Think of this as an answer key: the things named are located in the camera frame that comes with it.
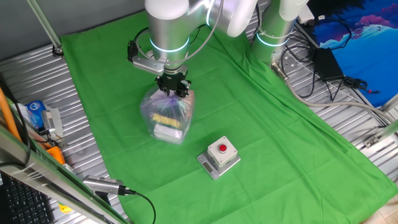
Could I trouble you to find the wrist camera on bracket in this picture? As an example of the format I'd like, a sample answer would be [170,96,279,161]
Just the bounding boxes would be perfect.
[126,40,165,75]

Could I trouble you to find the grey support pole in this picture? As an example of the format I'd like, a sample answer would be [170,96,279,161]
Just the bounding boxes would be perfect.
[26,0,65,57]

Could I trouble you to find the clear plastic bag with items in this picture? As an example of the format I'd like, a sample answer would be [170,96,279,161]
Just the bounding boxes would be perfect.
[139,86,196,146]

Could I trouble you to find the grey conduit hose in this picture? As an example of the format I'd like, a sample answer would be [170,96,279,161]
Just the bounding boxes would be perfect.
[272,62,396,124]

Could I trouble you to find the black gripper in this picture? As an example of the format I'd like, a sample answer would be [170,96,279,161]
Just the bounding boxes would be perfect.
[155,70,191,100]

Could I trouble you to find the aluminium frame beam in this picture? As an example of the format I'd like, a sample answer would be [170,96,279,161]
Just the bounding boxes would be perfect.
[0,102,131,224]
[363,95,398,149]

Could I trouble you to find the blue tissue pack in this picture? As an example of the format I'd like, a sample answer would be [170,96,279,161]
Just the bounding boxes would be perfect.
[24,100,64,139]

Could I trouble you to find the black camera cable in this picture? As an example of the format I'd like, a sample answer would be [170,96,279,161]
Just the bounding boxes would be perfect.
[118,185,157,224]

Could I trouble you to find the orange pipe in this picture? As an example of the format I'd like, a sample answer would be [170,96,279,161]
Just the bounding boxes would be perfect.
[0,86,22,142]

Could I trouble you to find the grey box red button rear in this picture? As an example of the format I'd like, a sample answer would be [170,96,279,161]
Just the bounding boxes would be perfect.
[197,151,241,180]

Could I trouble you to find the black keyboard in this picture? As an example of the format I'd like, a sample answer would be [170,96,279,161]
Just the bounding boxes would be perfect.
[0,172,55,224]

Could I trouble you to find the grey red-button box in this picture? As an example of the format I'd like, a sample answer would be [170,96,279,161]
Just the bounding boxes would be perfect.
[206,136,239,169]

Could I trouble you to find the black coiled cable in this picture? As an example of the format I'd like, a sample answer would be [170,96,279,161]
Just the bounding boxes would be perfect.
[343,76,381,94]

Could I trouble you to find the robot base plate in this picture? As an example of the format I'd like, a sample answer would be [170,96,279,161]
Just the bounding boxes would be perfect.
[279,49,301,77]

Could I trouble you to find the green cloth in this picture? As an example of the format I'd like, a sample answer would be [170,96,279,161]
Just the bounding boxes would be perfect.
[60,0,398,224]

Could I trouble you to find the orange box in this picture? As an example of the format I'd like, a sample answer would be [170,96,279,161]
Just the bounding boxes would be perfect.
[46,146,66,166]

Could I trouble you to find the blue poster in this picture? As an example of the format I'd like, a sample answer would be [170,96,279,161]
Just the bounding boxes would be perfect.
[310,0,398,108]

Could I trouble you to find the black power adapter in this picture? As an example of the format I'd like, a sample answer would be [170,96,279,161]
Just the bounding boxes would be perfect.
[313,47,345,82]

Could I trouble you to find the white box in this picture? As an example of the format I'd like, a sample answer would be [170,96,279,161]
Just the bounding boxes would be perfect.
[153,123,184,141]

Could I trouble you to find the yellow sponge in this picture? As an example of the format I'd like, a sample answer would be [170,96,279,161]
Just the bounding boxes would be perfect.
[151,113,182,130]

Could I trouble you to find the silver depth camera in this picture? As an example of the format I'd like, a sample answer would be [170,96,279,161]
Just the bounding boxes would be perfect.
[82,175,125,196]
[41,109,57,135]

